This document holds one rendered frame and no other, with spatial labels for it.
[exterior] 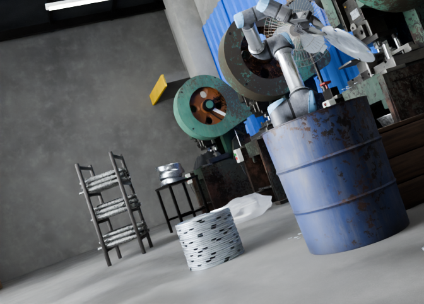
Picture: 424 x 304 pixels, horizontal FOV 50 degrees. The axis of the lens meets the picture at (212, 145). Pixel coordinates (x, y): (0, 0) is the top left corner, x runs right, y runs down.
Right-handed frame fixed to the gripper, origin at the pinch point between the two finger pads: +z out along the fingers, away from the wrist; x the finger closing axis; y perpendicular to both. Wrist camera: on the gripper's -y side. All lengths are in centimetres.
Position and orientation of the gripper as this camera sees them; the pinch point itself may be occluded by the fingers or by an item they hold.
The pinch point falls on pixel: (325, 31)
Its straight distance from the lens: 231.8
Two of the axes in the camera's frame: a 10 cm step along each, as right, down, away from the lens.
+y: -0.6, 1.1, 9.9
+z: 9.0, 4.4, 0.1
